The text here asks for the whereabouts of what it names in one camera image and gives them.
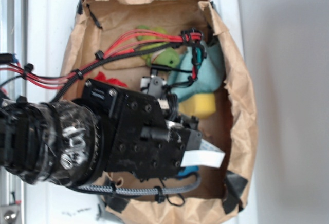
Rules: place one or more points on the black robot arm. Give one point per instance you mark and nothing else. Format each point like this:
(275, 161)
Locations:
(61, 142)

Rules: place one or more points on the green plush frog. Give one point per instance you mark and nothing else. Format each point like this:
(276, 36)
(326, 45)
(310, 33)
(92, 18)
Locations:
(167, 57)

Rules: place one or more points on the yellow sponge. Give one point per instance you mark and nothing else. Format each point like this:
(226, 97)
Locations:
(199, 105)

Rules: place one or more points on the brown paper bag tray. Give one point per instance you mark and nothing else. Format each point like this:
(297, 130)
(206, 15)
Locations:
(233, 127)

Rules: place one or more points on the red crumpled cloth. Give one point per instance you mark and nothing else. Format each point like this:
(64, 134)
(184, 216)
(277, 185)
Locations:
(102, 78)

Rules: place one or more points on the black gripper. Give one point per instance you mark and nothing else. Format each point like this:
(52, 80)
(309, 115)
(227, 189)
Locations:
(136, 135)

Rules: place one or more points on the blue rectangular block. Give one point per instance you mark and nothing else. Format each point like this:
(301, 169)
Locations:
(186, 172)

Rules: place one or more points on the teal cloth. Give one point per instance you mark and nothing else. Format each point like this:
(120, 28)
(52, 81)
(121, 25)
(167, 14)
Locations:
(205, 72)

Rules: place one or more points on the aluminium frame rail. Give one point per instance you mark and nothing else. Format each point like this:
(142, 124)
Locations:
(12, 37)

